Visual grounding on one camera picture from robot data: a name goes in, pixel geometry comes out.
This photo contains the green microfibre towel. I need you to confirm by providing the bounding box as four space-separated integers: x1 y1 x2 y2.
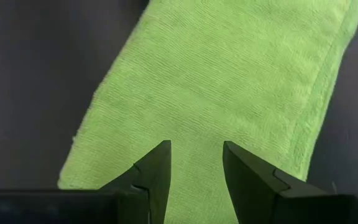
57 0 358 224

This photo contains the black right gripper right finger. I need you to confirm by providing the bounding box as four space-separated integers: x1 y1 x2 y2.
223 140 358 224

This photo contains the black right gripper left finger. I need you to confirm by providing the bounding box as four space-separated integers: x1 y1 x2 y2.
0 139 172 224

